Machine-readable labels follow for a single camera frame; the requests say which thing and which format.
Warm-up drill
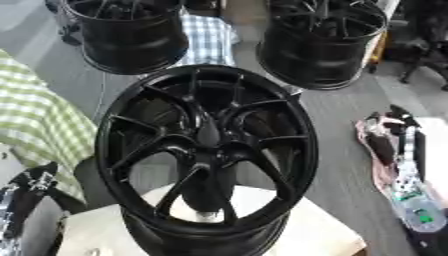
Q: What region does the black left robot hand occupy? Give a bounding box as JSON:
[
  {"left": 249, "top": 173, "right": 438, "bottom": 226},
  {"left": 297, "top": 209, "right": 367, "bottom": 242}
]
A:
[{"left": 5, "top": 161, "right": 63, "bottom": 202}]

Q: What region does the black office chair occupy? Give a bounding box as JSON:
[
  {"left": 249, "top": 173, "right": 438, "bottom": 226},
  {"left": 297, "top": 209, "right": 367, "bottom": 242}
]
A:
[
  {"left": 43, "top": 0, "right": 84, "bottom": 47},
  {"left": 381, "top": 0, "right": 448, "bottom": 92}
]

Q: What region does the large black spoked wheel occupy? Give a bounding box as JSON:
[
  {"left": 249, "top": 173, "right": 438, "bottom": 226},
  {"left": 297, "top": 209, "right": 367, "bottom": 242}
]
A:
[{"left": 92, "top": 63, "right": 321, "bottom": 256}]

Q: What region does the white wheel stand block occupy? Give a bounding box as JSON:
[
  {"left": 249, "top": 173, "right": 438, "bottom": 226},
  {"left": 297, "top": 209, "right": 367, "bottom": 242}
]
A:
[{"left": 54, "top": 182, "right": 370, "bottom": 256}]

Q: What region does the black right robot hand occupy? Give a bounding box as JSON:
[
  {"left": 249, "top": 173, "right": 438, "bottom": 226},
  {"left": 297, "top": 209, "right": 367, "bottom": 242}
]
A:
[{"left": 355, "top": 104, "right": 429, "bottom": 175}]

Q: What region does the black wheel rim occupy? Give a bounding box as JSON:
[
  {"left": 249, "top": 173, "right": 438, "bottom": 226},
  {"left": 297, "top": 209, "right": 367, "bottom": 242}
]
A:
[
  {"left": 253, "top": 0, "right": 391, "bottom": 91},
  {"left": 56, "top": 0, "right": 193, "bottom": 76}
]

